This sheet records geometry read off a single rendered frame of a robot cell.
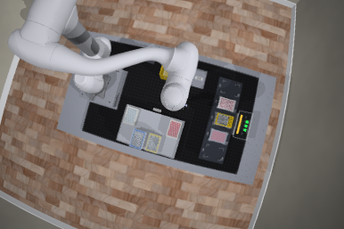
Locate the pink and pale blue well plate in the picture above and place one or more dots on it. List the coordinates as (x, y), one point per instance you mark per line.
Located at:
(217, 136)

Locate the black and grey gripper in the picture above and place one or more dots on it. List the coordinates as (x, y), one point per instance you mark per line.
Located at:
(186, 106)

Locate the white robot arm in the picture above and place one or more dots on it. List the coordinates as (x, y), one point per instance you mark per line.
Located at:
(37, 43)

